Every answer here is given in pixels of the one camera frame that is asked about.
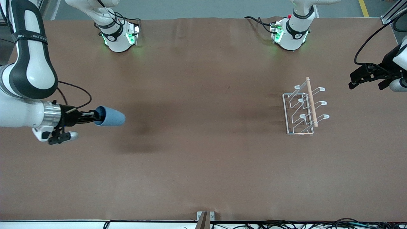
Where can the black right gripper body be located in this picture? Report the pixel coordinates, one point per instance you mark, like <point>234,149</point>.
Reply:
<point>69,116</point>

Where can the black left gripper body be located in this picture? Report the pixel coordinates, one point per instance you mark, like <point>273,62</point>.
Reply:
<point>383,67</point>

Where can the blue plastic cup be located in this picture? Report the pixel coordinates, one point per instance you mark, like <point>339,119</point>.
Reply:
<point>114,117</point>

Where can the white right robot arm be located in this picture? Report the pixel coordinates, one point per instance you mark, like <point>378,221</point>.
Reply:
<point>31,73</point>

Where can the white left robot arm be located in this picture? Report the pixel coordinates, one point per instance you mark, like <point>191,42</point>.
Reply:
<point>295,38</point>

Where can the metal base connector box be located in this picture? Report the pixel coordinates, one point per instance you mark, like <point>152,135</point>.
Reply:
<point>135,33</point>
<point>276,31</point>

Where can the brown table cover sheet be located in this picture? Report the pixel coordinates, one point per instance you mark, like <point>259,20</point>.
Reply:
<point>197,159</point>

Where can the aluminium frame profile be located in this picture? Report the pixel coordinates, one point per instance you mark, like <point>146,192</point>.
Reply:
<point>392,12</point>

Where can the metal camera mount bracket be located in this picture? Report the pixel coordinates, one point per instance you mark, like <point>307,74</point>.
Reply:
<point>205,219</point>

